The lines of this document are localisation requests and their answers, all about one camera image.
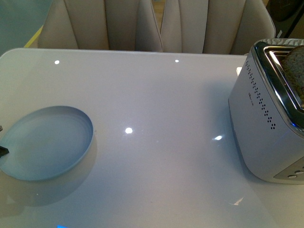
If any white round plate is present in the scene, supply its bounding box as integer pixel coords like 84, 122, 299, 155
0, 106, 94, 181

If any slice of brown bread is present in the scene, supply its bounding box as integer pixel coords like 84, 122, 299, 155
282, 46, 304, 108

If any beige chair on left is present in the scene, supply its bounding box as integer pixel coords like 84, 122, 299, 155
38, 0, 163, 52

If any beige chair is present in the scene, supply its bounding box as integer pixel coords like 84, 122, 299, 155
38, 0, 163, 52
161, 0, 276, 55

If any beige chair on right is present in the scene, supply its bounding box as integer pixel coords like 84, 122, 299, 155
161, 0, 276, 55

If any white and chrome toaster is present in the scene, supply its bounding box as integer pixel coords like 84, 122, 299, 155
228, 38, 304, 184

